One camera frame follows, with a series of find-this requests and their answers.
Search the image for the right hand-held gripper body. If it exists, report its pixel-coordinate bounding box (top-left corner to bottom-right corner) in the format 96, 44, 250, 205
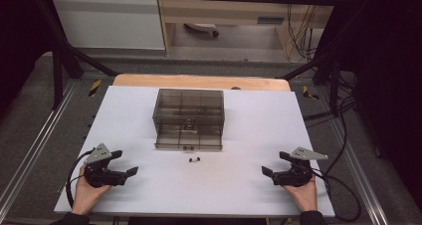
271, 146, 329, 188

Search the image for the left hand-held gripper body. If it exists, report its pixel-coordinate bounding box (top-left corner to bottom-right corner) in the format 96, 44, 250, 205
83, 142, 129, 188

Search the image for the transparent grey drawer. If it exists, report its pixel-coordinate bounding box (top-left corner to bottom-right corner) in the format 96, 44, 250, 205
154, 122, 224, 152

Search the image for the transparent grey drawer box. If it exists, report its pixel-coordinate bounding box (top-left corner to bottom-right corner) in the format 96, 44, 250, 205
151, 88, 226, 152

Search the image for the person's right hand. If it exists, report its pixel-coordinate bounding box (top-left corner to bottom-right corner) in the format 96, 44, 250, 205
283, 177, 318, 213

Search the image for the person's left hand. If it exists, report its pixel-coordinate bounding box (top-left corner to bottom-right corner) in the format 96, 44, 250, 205
71, 164, 112, 216

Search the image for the yellow black tape strip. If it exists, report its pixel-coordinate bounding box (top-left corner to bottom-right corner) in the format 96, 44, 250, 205
302, 85, 320, 101
88, 79, 103, 98

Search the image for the small dark item in drawer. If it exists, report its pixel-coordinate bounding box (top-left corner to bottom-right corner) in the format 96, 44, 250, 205
181, 117, 199, 135

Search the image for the black curtain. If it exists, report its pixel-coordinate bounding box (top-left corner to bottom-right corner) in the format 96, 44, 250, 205
0, 0, 58, 113
317, 0, 422, 213

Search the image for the white cabinet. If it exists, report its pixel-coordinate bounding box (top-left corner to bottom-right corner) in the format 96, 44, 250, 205
50, 0, 166, 51

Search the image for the grey chair base with caster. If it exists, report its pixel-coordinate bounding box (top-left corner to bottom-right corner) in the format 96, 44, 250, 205
183, 22, 220, 38

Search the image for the light wooden desk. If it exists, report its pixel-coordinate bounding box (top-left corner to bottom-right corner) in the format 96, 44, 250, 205
154, 0, 342, 58

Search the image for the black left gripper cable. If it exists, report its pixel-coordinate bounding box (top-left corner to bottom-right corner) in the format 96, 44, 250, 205
65, 147, 97, 209

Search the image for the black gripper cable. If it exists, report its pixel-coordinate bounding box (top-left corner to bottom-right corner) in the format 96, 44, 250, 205
311, 167, 362, 223
65, 147, 97, 209

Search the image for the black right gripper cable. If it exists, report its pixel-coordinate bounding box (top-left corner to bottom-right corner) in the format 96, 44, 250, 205
311, 167, 362, 223

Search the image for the aluminium rail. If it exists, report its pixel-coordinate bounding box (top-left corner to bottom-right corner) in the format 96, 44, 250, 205
0, 80, 78, 214
329, 116, 390, 225

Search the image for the black floor cable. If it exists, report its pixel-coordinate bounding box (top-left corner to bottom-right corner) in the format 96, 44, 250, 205
303, 95, 359, 177

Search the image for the bundle of hanging cables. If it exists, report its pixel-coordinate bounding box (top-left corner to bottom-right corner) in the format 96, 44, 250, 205
286, 0, 329, 62

